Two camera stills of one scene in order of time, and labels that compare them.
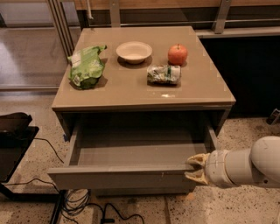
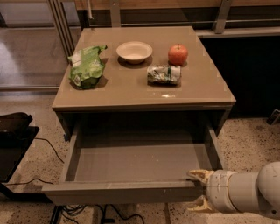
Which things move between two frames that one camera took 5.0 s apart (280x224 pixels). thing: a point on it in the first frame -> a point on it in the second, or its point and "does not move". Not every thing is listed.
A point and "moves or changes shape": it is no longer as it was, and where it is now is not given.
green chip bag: (87, 66) does not move
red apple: (178, 54) does not move
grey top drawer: (129, 157) moves or changes shape
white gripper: (217, 168) -> (218, 189)
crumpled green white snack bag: (164, 74) does not move
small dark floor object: (274, 118) does not move
